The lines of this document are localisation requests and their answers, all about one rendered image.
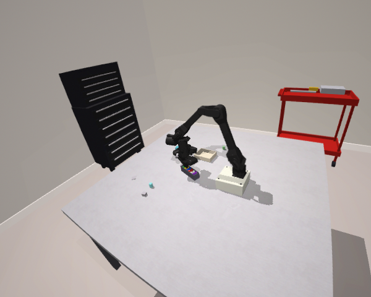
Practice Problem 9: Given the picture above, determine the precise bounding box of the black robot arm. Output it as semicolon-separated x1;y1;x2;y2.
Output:
165;104;247;179

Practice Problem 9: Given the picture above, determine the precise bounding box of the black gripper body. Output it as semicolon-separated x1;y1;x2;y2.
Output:
173;147;198;166

